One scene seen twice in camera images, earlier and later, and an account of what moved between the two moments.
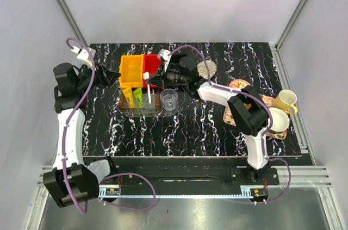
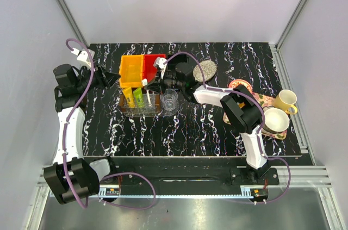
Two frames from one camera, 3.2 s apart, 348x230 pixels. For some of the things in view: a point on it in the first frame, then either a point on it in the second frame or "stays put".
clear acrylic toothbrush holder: x=153 y=108 stays put
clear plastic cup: x=168 y=97 stays put
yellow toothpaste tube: x=128 y=93 stays put
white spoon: x=145 y=75 to x=144 y=82
